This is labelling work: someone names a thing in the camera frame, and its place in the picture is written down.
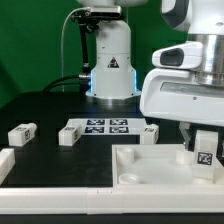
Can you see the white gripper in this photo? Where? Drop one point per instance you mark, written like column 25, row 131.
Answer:
column 170, row 91

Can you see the white square tabletop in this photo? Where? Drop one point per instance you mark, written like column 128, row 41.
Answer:
column 148, row 166

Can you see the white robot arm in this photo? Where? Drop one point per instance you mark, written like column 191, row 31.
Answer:
column 203, row 20

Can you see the white U-shaped fence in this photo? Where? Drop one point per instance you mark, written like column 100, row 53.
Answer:
column 113, row 200

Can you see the white marker sheet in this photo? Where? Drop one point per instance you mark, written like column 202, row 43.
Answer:
column 109, row 126

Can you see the black camera on mount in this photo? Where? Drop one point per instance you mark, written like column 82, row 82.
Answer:
column 88, row 20

